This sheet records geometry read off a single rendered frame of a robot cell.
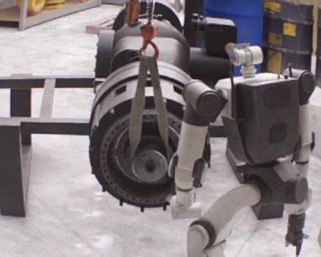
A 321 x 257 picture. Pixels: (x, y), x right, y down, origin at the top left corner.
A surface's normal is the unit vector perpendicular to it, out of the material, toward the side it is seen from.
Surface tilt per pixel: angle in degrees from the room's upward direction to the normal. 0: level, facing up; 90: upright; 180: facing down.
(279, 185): 90
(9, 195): 90
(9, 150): 90
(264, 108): 77
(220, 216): 90
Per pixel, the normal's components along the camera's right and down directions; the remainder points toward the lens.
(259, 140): 0.36, 0.36
